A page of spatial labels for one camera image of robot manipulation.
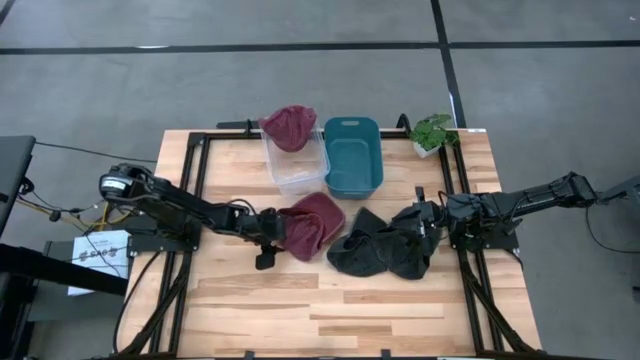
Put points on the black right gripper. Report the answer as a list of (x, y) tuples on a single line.
[(430, 215)]

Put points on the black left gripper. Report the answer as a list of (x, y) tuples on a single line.
[(270, 227)]

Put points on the black knit hat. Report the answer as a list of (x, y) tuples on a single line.
[(355, 255), (405, 255)]

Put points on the maroon knit hat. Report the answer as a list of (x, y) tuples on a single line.
[(290, 127), (320, 215)]

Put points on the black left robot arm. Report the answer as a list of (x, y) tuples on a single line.
[(175, 205)]

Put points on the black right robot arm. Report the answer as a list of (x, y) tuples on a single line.
[(525, 200)]

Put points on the clear plastic bin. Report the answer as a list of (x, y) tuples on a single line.
[(295, 170)]

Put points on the small potted green plant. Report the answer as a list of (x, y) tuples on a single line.
[(431, 134)]

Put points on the teal plastic bin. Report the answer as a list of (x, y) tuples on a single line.
[(354, 160)]

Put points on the white printed paper sheet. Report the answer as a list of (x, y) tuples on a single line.
[(115, 240)]

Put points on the grey metal stand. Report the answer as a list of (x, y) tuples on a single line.
[(622, 190)]

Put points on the black beam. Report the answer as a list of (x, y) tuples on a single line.
[(50, 270)]

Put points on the black desk panel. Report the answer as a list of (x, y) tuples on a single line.
[(12, 175)]

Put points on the black aluminium table frame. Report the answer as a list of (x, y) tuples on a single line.
[(192, 165)]

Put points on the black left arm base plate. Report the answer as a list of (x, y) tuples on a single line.
[(160, 245)]

